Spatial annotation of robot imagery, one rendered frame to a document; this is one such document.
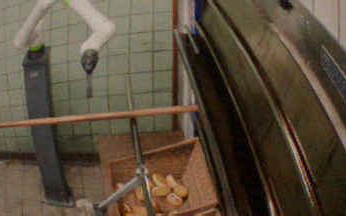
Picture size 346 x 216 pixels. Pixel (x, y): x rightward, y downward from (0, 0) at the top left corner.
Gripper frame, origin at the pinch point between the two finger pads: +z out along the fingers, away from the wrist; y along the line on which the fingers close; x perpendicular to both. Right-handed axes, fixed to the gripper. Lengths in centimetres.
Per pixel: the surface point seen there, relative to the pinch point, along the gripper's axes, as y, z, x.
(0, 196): 134, -65, 104
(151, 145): 75, -56, -33
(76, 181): 133, -93, 23
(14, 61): 37, -119, 71
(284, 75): -47, 88, -54
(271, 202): -14, 106, -50
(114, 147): 75, -56, -12
